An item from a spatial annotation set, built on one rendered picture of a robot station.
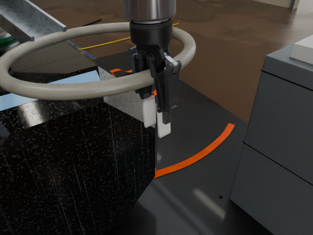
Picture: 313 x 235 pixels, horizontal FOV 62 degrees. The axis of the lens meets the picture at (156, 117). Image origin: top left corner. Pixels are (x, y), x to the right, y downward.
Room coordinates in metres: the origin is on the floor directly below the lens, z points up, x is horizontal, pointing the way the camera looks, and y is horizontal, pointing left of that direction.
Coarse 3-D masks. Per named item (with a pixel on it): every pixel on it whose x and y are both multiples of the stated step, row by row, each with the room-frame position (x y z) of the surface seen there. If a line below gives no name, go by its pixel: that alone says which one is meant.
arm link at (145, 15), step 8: (128, 0) 0.44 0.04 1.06; (136, 0) 0.43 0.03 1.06; (144, 0) 0.43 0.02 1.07; (152, 0) 0.43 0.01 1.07; (160, 0) 0.43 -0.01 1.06; (168, 0) 0.44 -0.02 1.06; (128, 8) 0.44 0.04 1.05; (136, 8) 0.43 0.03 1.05; (144, 8) 0.43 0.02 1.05; (152, 8) 0.43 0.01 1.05; (160, 8) 0.43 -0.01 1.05; (168, 8) 0.44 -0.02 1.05; (128, 16) 0.44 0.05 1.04; (136, 16) 0.43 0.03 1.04; (144, 16) 0.43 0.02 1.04; (152, 16) 0.43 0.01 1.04; (160, 16) 0.43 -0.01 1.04; (168, 16) 0.44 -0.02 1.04
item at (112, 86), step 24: (96, 24) 0.87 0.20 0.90; (120, 24) 0.86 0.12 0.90; (24, 48) 0.69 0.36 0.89; (192, 48) 0.58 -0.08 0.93; (0, 72) 0.50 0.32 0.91; (144, 72) 0.45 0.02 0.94; (24, 96) 0.42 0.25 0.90; (48, 96) 0.40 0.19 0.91; (72, 96) 0.40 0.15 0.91; (96, 96) 0.40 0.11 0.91
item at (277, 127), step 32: (288, 64) 0.80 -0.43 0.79; (256, 96) 0.86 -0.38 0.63; (288, 96) 0.77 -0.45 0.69; (256, 128) 0.83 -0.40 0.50; (288, 128) 0.74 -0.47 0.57; (256, 160) 0.80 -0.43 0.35; (288, 160) 0.71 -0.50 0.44; (256, 192) 0.77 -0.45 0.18; (288, 192) 0.68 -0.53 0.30; (288, 224) 0.64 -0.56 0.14
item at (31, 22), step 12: (0, 0) 0.98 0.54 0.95; (12, 0) 0.98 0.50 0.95; (24, 0) 0.93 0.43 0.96; (0, 12) 0.82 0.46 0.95; (12, 12) 0.92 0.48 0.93; (24, 12) 0.93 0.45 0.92; (36, 12) 0.89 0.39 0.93; (0, 24) 0.82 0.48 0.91; (12, 24) 0.78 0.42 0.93; (24, 24) 0.86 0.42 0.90; (36, 24) 0.88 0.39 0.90; (48, 24) 0.86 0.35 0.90; (60, 24) 0.82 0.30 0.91; (24, 36) 0.74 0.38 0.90; (36, 36) 0.81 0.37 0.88
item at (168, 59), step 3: (165, 54) 0.44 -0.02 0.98; (165, 57) 0.43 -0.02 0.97; (168, 57) 0.43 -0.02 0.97; (165, 60) 0.43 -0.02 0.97; (168, 60) 0.42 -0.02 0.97; (171, 60) 0.42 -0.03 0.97; (165, 63) 0.43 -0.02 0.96; (174, 63) 0.41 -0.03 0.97; (177, 63) 0.42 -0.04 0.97; (174, 66) 0.41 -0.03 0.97; (177, 66) 0.42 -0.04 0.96; (174, 69) 0.41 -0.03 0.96; (174, 72) 0.42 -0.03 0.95
